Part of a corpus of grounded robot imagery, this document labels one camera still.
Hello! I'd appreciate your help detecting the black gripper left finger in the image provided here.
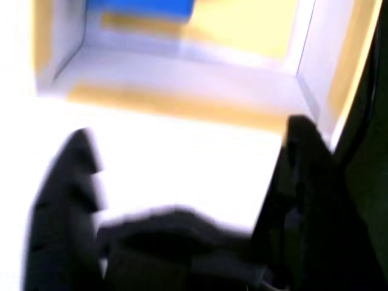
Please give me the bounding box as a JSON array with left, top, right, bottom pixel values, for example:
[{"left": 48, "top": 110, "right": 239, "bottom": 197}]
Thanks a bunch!
[{"left": 22, "top": 127, "right": 109, "bottom": 291}]

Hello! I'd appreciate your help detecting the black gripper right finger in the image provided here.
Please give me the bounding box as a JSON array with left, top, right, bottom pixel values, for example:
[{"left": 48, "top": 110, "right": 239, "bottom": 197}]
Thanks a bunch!
[{"left": 250, "top": 115, "right": 388, "bottom": 291}]

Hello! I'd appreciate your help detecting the blue block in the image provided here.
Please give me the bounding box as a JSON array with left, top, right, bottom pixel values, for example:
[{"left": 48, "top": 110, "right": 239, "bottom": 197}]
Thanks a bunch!
[{"left": 85, "top": 0, "right": 195, "bottom": 24}]

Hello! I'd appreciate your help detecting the yellow open box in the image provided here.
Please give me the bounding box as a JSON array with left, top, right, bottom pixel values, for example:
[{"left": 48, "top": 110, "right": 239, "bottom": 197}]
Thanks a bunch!
[{"left": 31, "top": 0, "right": 384, "bottom": 153}]

